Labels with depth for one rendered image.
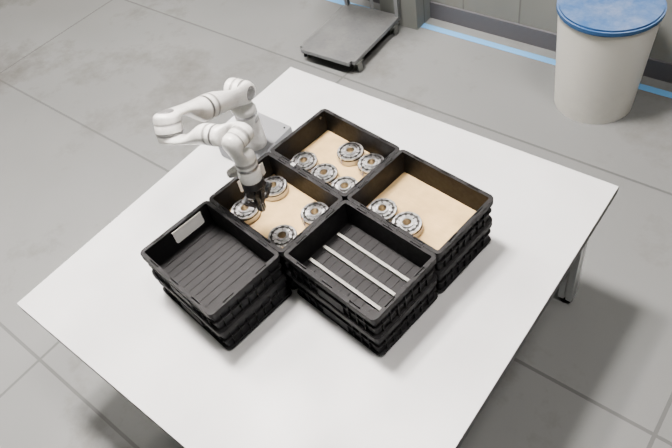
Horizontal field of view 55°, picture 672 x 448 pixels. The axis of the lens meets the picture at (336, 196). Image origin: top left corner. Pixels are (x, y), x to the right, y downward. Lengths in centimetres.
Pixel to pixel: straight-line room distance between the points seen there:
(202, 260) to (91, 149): 218
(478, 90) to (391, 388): 239
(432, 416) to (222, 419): 64
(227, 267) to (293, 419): 56
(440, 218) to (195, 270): 86
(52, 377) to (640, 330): 262
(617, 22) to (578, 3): 24
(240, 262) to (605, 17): 219
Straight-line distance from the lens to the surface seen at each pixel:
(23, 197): 427
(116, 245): 266
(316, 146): 254
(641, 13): 356
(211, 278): 222
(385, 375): 206
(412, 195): 230
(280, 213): 233
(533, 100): 396
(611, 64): 356
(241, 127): 195
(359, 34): 442
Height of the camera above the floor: 253
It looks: 47 degrees down
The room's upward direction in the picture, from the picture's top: 12 degrees counter-clockwise
